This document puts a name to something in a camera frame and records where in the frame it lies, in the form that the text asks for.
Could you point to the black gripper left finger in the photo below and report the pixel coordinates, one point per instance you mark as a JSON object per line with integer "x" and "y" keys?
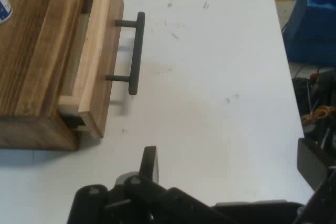
{"x": 149, "y": 161}

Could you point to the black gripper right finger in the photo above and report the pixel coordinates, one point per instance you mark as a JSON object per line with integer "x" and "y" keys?
{"x": 311, "y": 163}

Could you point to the blue plastic object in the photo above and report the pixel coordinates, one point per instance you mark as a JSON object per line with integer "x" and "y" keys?
{"x": 312, "y": 30}

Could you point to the brown wooden cabinet box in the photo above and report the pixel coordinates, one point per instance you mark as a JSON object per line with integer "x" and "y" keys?
{"x": 34, "y": 51}

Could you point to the white bottle with blue cap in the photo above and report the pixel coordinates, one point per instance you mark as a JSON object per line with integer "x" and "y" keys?
{"x": 4, "y": 9}

